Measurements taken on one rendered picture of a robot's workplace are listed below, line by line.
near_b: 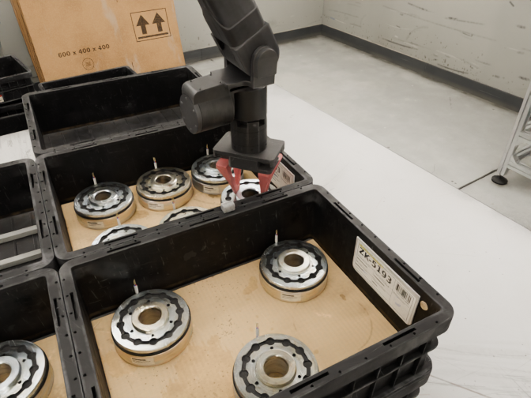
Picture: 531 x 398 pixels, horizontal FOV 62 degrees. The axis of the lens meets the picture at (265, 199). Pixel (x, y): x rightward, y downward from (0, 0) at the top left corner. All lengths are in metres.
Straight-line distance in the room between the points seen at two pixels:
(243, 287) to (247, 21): 0.37
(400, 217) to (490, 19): 2.61
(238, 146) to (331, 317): 0.29
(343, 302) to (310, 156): 0.63
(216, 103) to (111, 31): 2.88
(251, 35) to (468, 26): 3.09
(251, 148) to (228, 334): 0.27
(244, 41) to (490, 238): 0.70
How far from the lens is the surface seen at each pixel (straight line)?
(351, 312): 0.67
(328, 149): 1.27
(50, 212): 0.73
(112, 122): 1.18
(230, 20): 0.59
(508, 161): 2.58
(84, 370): 0.52
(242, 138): 0.68
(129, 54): 3.51
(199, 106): 0.62
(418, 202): 1.12
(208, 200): 0.85
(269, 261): 0.68
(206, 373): 0.60
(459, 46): 3.69
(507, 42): 3.49
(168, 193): 0.83
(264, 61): 0.61
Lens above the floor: 1.34
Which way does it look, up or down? 37 degrees down
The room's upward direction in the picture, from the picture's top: straight up
